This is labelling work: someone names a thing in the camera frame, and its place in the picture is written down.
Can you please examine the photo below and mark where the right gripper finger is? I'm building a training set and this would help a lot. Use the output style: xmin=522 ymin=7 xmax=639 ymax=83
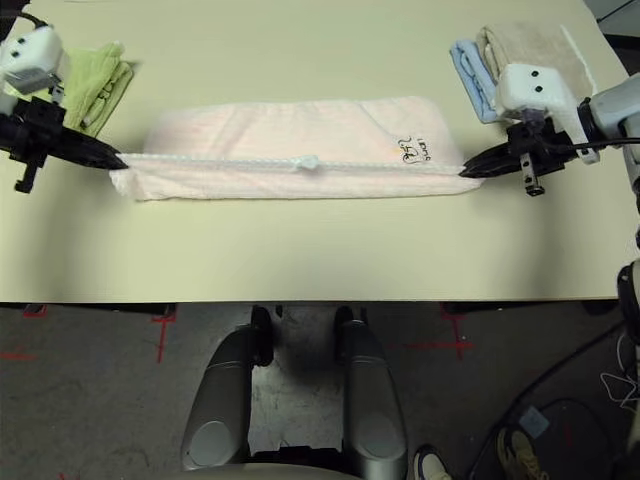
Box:
xmin=458 ymin=142 xmax=525 ymax=175
xmin=459 ymin=157 xmax=526 ymax=180

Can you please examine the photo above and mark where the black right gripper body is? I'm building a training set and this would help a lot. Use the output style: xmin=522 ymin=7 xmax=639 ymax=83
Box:
xmin=504 ymin=118 xmax=576 ymax=197

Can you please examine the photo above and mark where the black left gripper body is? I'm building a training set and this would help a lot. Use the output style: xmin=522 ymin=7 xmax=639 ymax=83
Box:
xmin=0 ymin=97 xmax=69 ymax=194

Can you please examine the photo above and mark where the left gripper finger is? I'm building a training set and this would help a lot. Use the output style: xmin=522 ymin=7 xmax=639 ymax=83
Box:
xmin=53 ymin=128 xmax=127 ymax=166
xmin=48 ymin=142 xmax=128 ymax=172

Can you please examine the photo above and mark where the pink terry towel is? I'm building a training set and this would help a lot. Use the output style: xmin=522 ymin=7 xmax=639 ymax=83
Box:
xmin=108 ymin=94 xmax=482 ymax=202

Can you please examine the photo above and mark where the green folded towel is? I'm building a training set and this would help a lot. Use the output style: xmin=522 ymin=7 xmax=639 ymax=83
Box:
xmin=60 ymin=40 xmax=137 ymax=139

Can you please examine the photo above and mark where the light blue folded towel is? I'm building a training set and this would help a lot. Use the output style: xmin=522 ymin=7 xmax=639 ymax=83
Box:
xmin=448 ymin=39 xmax=502 ymax=124

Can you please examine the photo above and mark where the beige folded towel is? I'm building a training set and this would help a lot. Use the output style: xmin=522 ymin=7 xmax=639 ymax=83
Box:
xmin=474 ymin=19 xmax=599 ymax=101

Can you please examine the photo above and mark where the red floor tape cross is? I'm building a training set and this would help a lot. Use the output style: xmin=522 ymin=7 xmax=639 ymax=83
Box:
xmin=151 ymin=304 xmax=180 ymax=362

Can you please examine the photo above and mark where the blue square floor device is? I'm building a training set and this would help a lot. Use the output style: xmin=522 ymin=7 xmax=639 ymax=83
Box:
xmin=518 ymin=407 xmax=550 ymax=437

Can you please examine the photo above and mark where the pale yellow sneaker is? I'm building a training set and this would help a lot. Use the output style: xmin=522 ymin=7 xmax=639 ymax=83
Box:
xmin=496 ymin=427 xmax=554 ymax=480

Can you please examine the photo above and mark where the white navy shoe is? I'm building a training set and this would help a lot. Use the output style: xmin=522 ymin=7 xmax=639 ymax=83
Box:
xmin=412 ymin=443 xmax=452 ymax=480

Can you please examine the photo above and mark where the grey robot waist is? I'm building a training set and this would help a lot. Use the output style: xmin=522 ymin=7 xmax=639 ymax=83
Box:
xmin=164 ymin=444 xmax=386 ymax=480

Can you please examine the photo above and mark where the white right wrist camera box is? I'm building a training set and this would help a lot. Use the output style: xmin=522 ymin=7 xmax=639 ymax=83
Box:
xmin=493 ymin=62 xmax=601 ymax=165

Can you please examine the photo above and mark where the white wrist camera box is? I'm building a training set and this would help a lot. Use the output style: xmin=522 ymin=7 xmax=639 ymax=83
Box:
xmin=0 ymin=27 xmax=71 ymax=114
xmin=493 ymin=62 xmax=601 ymax=165

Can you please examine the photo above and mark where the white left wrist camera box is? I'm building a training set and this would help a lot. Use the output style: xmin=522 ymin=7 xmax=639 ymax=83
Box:
xmin=0 ymin=27 xmax=71 ymax=114

